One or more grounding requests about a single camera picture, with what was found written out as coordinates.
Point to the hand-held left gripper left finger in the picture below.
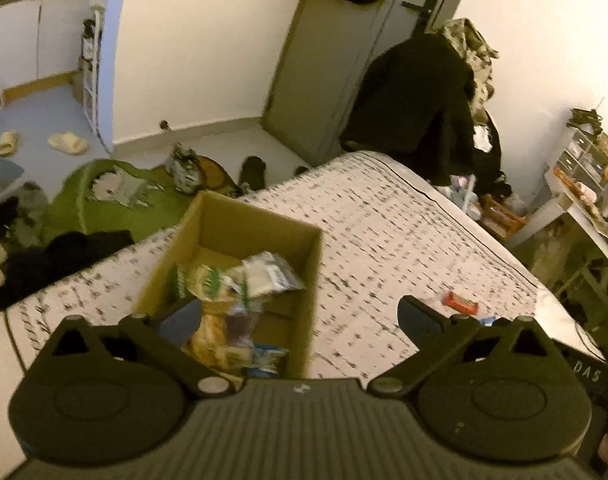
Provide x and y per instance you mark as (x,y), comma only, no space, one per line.
(181,322)

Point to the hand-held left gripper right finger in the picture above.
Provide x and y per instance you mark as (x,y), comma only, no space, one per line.
(418,322)

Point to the yellow brown snack packet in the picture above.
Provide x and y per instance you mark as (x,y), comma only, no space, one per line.
(209,335)

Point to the red orange snack packet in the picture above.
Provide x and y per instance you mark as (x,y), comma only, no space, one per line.
(461,301)

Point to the small purple snack packet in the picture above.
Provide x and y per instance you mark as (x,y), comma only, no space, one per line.
(241,325)

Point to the blue white snack packet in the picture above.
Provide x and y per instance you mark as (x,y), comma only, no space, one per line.
(269,360)

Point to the brown cardboard box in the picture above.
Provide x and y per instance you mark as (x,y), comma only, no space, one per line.
(244,225)

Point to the white bed sheet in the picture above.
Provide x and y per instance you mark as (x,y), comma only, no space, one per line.
(548,305)

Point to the black clothes pile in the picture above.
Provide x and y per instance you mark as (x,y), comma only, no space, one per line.
(64,260)

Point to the brown wooden crate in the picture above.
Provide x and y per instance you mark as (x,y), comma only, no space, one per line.
(503,217)

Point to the round wooden board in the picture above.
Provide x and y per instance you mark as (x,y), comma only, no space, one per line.
(216,175)

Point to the patterned grey bag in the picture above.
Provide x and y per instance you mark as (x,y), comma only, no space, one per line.
(184,170)

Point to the green floor cushion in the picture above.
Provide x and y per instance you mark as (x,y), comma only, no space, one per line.
(84,205)

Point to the white desk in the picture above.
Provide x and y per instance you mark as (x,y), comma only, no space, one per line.
(583,220)

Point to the black shoe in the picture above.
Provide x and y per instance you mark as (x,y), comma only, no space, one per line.
(253,172)

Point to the door stopper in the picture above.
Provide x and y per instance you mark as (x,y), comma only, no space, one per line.
(165,125)

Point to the beige slipper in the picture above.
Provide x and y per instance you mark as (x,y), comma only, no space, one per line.
(8,142)
(69,142)

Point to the black coat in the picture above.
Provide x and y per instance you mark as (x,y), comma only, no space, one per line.
(413,100)

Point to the clear drawer organizer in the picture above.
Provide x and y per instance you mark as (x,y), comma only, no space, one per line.
(581,152)

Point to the white narrow rack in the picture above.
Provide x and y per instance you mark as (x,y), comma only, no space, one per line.
(91,70)

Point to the olive grey door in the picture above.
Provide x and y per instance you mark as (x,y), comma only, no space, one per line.
(334,60)

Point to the camouflage jacket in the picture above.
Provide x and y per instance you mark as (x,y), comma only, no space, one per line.
(476,50)

